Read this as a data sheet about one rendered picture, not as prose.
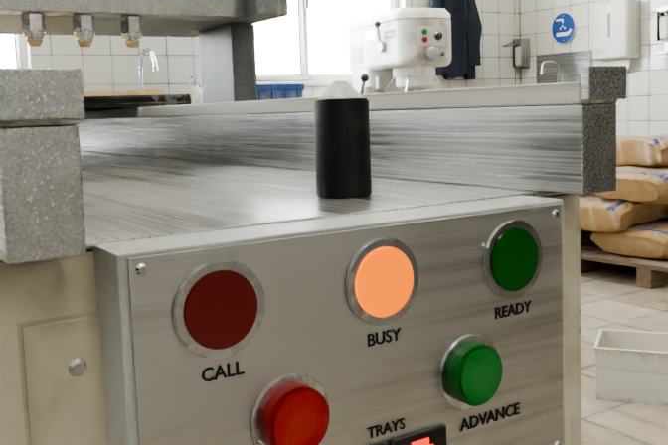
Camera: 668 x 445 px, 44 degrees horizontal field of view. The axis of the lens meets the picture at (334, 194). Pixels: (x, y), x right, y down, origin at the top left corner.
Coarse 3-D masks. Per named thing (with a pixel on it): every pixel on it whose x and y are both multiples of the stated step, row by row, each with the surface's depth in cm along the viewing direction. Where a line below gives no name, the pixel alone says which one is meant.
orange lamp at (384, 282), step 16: (368, 256) 37; (384, 256) 37; (400, 256) 38; (368, 272) 37; (384, 272) 37; (400, 272) 38; (368, 288) 37; (384, 288) 37; (400, 288) 38; (368, 304) 37; (384, 304) 38; (400, 304) 38
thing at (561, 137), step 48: (384, 96) 59; (432, 96) 54; (480, 96) 50; (528, 96) 47; (576, 96) 44; (624, 96) 45; (96, 144) 119; (144, 144) 102; (192, 144) 89; (240, 144) 79; (288, 144) 71; (384, 144) 59; (432, 144) 55; (480, 144) 51; (528, 144) 47; (576, 144) 44; (576, 192) 45
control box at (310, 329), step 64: (128, 256) 32; (192, 256) 33; (256, 256) 34; (320, 256) 36; (448, 256) 40; (128, 320) 32; (256, 320) 34; (320, 320) 36; (384, 320) 38; (448, 320) 40; (512, 320) 42; (128, 384) 32; (192, 384) 33; (256, 384) 35; (320, 384) 36; (384, 384) 38; (512, 384) 43
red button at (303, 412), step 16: (288, 384) 35; (304, 384) 36; (272, 400) 35; (288, 400) 34; (304, 400) 35; (320, 400) 35; (272, 416) 34; (288, 416) 34; (304, 416) 35; (320, 416) 35; (272, 432) 34; (288, 432) 34; (304, 432) 35; (320, 432) 35
